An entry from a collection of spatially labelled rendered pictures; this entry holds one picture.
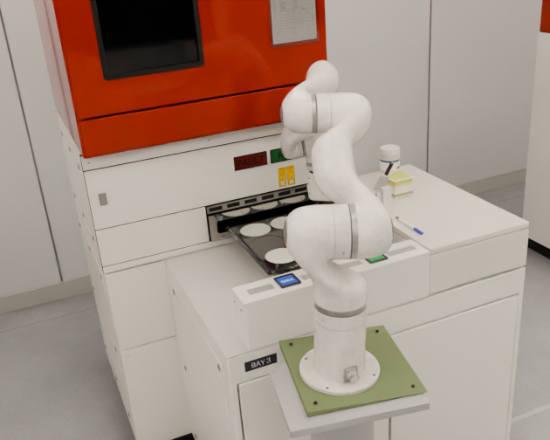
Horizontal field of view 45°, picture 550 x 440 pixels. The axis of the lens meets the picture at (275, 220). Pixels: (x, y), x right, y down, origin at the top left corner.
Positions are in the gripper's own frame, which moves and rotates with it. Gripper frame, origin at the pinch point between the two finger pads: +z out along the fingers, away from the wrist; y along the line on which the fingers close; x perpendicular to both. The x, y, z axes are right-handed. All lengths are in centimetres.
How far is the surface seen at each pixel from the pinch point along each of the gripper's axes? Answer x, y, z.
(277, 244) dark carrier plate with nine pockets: -23.7, -4.3, 1.6
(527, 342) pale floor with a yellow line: 93, 31, 97
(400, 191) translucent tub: 11.8, 21.4, -4.0
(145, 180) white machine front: -40, -39, -24
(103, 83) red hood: -50, -34, -57
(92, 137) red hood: -54, -39, -42
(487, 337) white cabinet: 1, 51, 39
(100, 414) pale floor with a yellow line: -44, -101, 79
